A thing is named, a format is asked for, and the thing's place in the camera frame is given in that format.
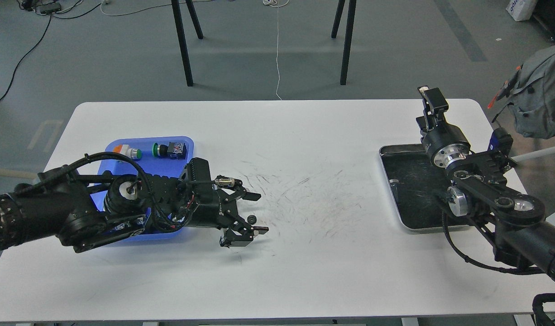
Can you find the black power strip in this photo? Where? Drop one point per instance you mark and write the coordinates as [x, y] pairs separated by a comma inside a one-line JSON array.
[[48, 8]]

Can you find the grey backpack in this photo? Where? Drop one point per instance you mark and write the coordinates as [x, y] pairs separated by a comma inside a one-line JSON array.
[[529, 94]]

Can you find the metal tray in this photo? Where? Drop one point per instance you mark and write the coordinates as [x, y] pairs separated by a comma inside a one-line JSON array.
[[413, 181]]

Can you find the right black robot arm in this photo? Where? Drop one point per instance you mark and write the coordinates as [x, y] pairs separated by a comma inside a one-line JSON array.
[[512, 222]]

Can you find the green push button switch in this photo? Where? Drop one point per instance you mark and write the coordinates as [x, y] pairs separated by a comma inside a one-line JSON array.
[[172, 150]]

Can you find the blue plastic tray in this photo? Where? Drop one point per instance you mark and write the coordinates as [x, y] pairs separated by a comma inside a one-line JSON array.
[[151, 165]]

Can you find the orange push button switch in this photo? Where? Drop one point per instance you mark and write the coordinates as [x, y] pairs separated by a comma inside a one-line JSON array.
[[126, 150]]

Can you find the right black stand legs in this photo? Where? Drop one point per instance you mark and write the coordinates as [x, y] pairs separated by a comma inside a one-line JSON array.
[[348, 33]]

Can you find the small black gear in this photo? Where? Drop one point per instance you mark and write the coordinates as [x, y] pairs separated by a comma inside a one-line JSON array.
[[251, 219]]

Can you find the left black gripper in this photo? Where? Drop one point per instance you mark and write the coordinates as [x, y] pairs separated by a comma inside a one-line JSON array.
[[207, 211]]

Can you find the left black stand legs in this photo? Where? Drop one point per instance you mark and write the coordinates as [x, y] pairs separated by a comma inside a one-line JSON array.
[[180, 32]]

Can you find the black stand legs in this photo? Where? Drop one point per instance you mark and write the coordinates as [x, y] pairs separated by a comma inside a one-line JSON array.
[[180, 32], [348, 33]]

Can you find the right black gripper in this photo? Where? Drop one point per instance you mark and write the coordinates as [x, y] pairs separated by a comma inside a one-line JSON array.
[[443, 143]]

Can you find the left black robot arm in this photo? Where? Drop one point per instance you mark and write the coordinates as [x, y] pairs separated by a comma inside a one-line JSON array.
[[107, 197]]

